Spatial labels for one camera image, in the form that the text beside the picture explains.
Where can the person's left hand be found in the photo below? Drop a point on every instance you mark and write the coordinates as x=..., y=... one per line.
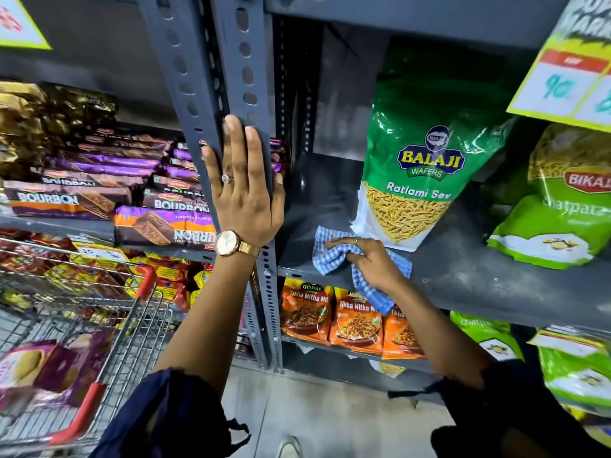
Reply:
x=243, y=205

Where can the person's right hand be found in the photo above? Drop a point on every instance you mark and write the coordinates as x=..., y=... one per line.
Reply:
x=374, y=264

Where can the person's left middle finger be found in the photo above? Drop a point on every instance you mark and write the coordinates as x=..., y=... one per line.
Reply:
x=256, y=157

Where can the person's left little finger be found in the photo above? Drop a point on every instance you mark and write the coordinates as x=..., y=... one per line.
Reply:
x=211, y=169

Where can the person's right thumb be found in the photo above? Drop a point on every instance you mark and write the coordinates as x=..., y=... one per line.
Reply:
x=356, y=258

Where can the blue checked cleaning cloth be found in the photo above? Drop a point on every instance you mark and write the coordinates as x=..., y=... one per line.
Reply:
x=329, y=258

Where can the person's right forearm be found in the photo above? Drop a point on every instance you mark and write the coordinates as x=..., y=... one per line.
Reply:
x=437, y=329

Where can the person's left forearm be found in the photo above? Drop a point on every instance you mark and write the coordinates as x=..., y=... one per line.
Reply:
x=210, y=310

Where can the orange snack packet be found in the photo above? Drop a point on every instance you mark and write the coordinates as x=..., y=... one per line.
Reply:
x=400, y=336
x=357, y=324
x=305, y=312

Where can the gold wrist watch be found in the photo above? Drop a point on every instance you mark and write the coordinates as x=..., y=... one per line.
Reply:
x=227, y=243

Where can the grey metal shelf rack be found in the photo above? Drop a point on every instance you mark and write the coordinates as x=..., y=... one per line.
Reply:
x=186, y=57
x=458, y=276

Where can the stack of brown biscuit packets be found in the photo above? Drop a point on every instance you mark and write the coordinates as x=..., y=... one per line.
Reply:
x=95, y=185

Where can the row of red yellow packets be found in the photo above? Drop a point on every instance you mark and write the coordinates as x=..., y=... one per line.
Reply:
x=162, y=276

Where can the green white sev snack bag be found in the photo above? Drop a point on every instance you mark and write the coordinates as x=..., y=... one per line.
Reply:
x=420, y=152

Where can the small yellow shelf label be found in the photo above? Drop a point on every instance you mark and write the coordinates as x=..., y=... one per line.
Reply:
x=100, y=252

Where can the light green snack bag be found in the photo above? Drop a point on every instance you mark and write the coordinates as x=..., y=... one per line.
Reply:
x=491, y=336
x=575, y=372
x=558, y=214

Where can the pile of gold foil packets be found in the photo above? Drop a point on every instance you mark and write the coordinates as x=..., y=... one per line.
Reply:
x=38, y=119

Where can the person's light shoe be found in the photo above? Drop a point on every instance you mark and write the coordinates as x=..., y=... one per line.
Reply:
x=290, y=448

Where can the dark navy garment sleeve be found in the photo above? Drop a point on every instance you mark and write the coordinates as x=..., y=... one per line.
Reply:
x=167, y=419
x=520, y=414

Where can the purple sweet box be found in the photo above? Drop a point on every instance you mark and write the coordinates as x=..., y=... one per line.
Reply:
x=79, y=362
x=21, y=372

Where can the yellow price sign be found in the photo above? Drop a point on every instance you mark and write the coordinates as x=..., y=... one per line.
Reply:
x=16, y=23
x=568, y=71

